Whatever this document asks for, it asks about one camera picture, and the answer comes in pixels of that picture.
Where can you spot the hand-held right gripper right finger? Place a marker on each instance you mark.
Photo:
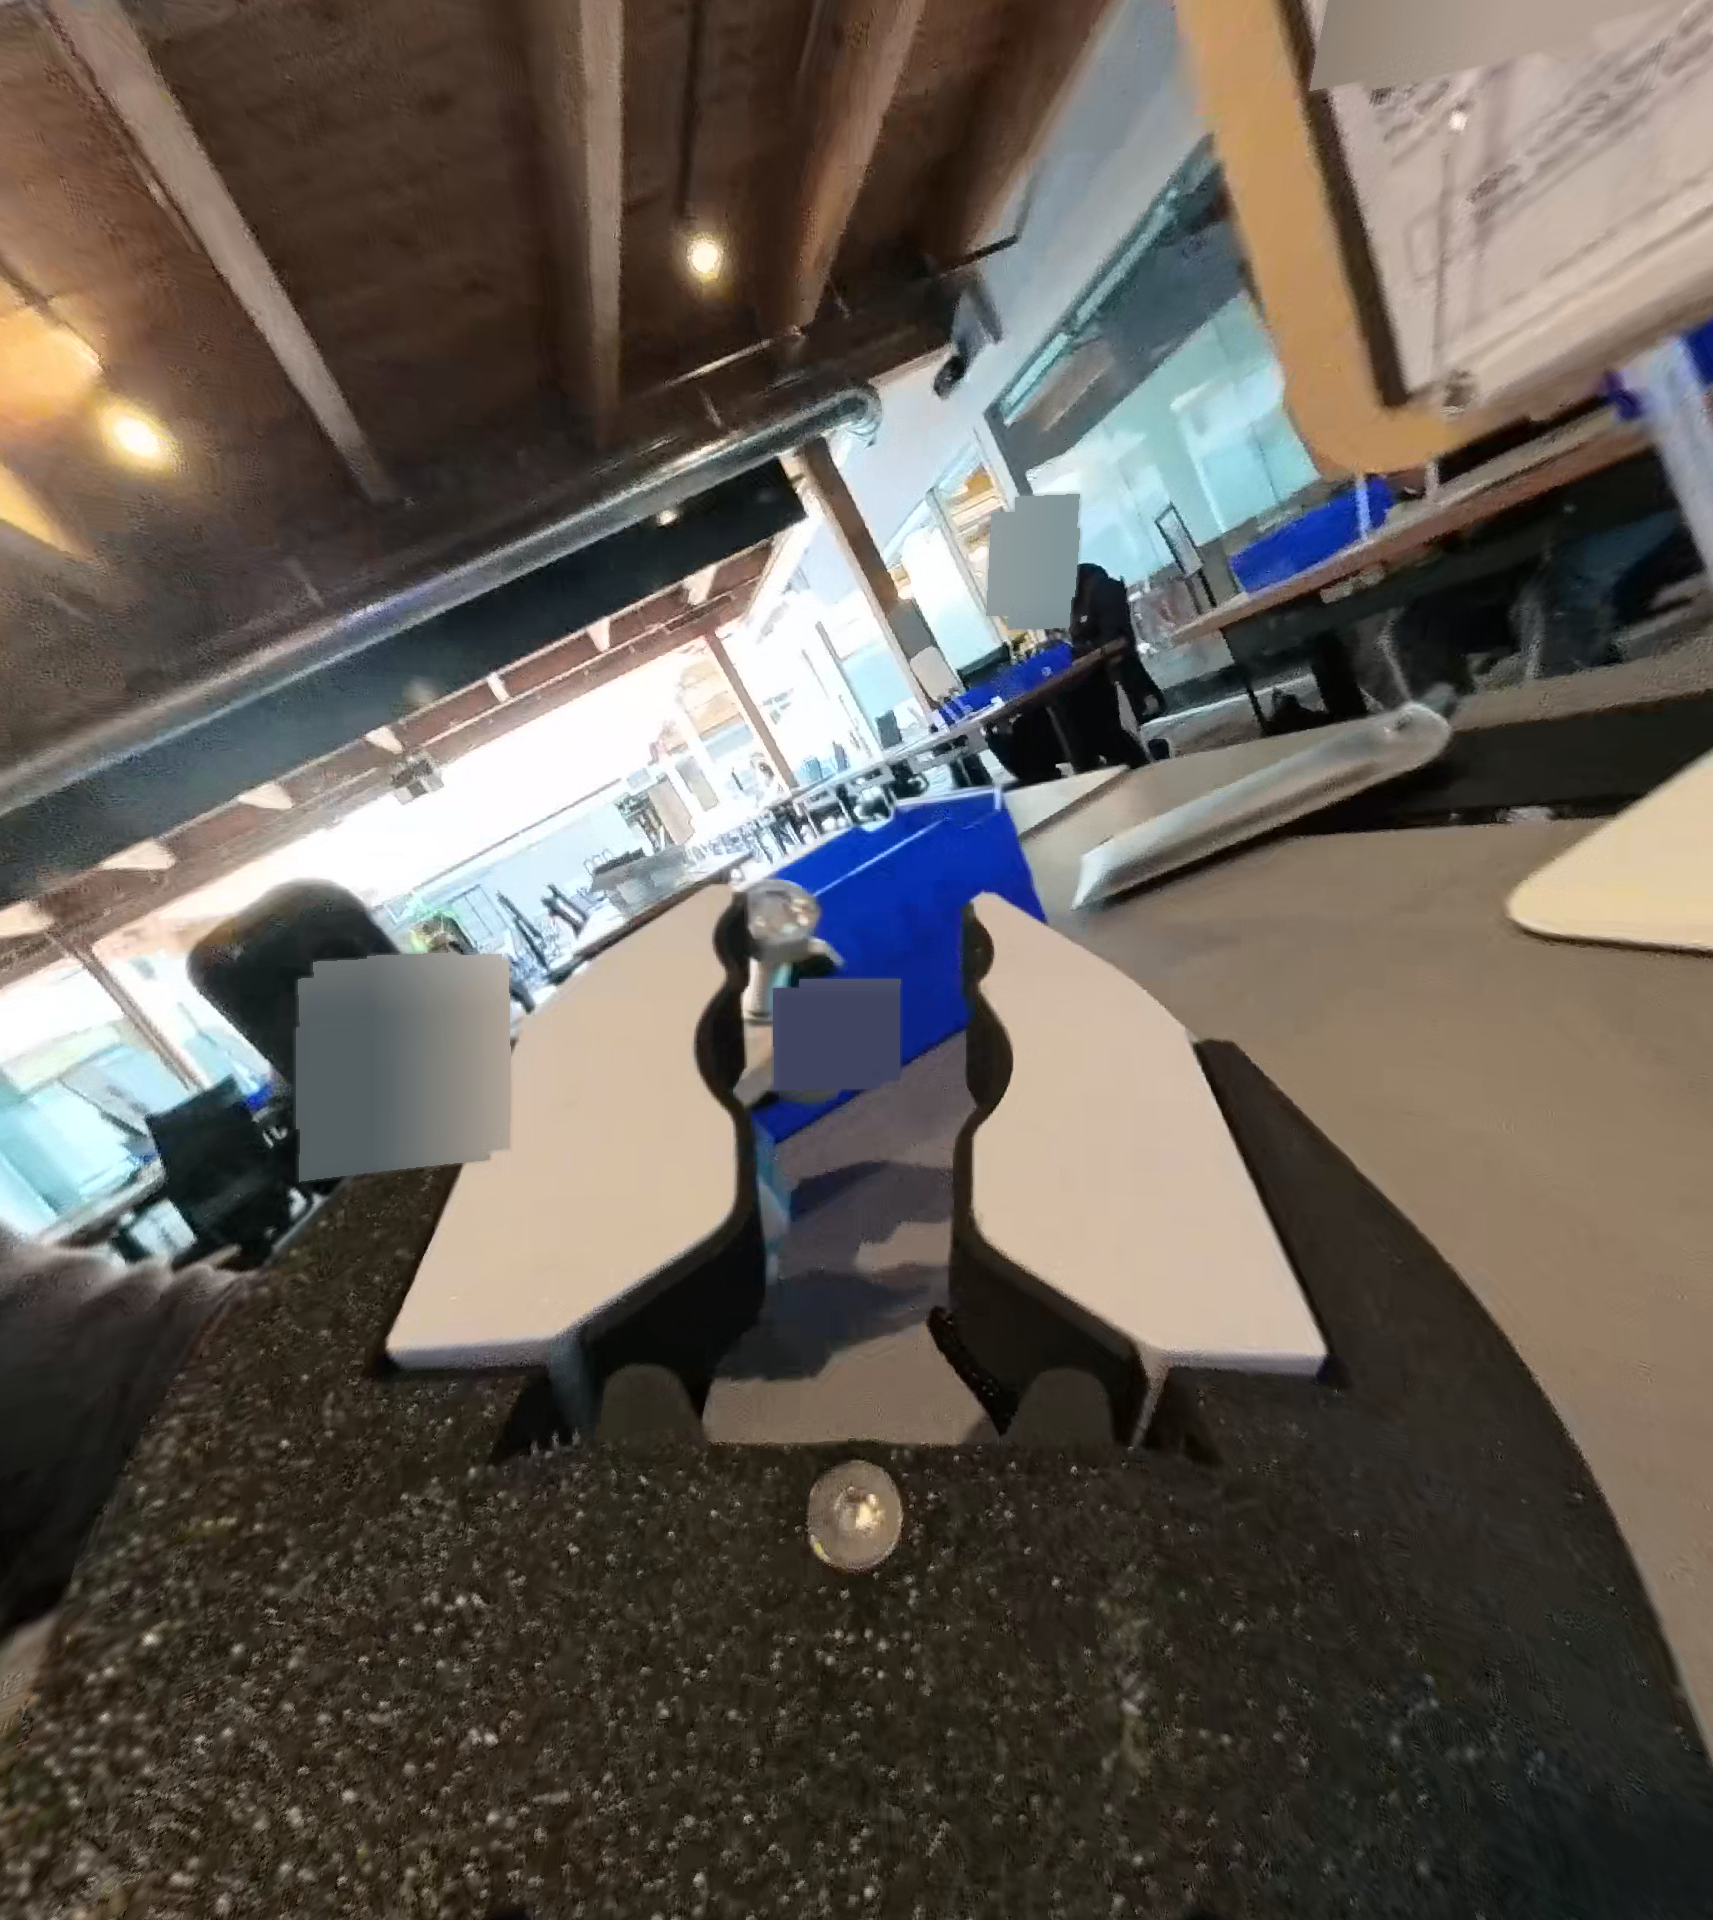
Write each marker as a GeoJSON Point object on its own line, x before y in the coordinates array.
{"type": "Point", "coordinates": [1141, 1201]}

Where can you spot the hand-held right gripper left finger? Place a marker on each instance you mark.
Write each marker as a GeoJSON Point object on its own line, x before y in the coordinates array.
{"type": "Point", "coordinates": [601, 1185]}

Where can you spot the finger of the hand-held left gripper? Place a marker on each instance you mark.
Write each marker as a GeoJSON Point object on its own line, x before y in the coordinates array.
{"type": "Point", "coordinates": [754, 1083]}

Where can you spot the steel hex bolt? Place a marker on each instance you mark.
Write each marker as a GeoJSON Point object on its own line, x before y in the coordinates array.
{"type": "Point", "coordinates": [767, 986]}

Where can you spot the steel hex nut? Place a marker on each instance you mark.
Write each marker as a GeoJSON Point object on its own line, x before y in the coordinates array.
{"type": "Point", "coordinates": [780, 905]}

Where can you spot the blue plastic bin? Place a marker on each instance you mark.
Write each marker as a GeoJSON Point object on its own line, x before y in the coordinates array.
{"type": "Point", "coordinates": [1305, 549]}
{"type": "Point", "coordinates": [930, 901]}
{"type": "Point", "coordinates": [1013, 682]}

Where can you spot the person's left forearm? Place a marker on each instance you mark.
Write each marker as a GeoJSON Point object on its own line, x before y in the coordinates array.
{"type": "Point", "coordinates": [46, 1351]}

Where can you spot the person's left hand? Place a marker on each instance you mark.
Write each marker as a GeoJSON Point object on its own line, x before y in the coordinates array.
{"type": "Point", "coordinates": [772, 1185]}

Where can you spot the tall wooden column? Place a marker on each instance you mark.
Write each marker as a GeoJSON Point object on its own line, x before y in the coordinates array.
{"type": "Point", "coordinates": [857, 571]}

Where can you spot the metal ceiling pipe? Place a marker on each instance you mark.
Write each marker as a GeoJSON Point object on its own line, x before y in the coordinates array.
{"type": "Point", "coordinates": [496, 554]}

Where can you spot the instruction sheet on wooden stand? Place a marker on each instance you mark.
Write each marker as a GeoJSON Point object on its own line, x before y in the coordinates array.
{"type": "Point", "coordinates": [1695, 855]}

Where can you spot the printed instruction sheet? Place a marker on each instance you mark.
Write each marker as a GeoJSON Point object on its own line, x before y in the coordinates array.
{"type": "Point", "coordinates": [1546, 224]}

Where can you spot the ceiling security camera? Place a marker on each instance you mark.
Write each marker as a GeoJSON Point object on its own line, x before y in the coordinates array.
{"type": "Point", "coordinates": [969, 338]}

